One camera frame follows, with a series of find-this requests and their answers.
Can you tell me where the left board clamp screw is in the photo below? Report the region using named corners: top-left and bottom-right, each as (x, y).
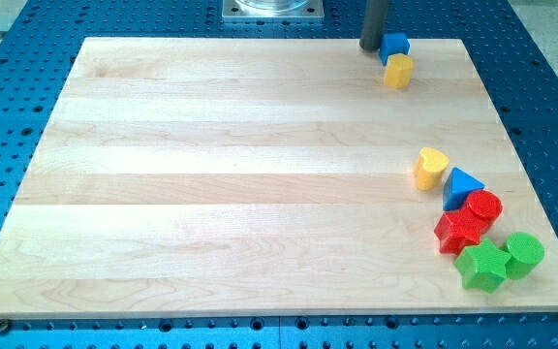
top-left (0, 319), bottom-right (12, 334)

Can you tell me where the wooden board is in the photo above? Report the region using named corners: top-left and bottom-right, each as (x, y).
top-left (0, 37), bottom-right (558, 319)

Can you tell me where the red cylinder block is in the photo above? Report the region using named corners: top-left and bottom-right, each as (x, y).
top-left (462, 190), bottom-right (503, 235)

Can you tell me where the green cylinder block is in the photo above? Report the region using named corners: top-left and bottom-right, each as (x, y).
top-left (503, 232), bottom-right (545, 280)

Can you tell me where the yellow hexagon block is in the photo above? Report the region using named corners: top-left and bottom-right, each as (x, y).
top-left (384, 53), bottom-right (414, 88)

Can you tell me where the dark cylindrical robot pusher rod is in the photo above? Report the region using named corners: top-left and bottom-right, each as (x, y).
top-left (359, 0), bottom-right (390, 52)

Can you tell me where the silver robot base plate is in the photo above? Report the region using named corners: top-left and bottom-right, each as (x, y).
top-left (221, 0), bottom-right (325, 21)

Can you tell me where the blue triangle block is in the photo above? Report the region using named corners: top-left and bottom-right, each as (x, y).
top-left (443, 167), bottom-right (485, 211)

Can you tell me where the yellow heart block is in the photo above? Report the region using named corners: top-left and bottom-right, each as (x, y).
top-left (413, 147), bottom-right (450, 191)

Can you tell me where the red star block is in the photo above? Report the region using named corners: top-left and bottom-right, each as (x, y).
top-left (434, 208), bottom-right (489, 255)

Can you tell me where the green star block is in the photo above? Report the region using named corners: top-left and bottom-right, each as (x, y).
top-left (453, 238), bottom-right (511, 293)

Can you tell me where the blue cube block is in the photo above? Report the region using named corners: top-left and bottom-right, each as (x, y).
top-left (379, 33), bottom-right (410, 66)

